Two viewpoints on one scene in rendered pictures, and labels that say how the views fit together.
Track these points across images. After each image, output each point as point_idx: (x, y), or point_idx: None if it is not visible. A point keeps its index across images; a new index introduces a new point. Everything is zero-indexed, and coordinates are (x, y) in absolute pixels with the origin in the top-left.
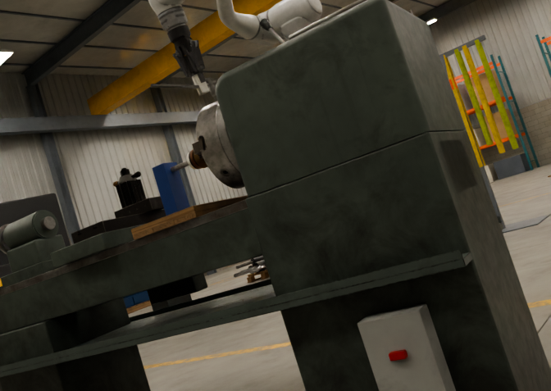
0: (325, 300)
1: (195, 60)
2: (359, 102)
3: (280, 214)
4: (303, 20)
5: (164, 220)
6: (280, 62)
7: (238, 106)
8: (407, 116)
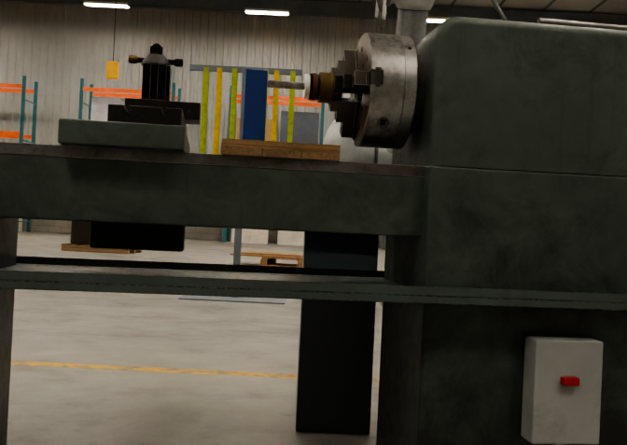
0: (485, 308)
1: None
2: (599, 122)
3: (468, 199)
4: None
5: (286, 146)
6: (534, 41)
7: (465, 62)
8: None
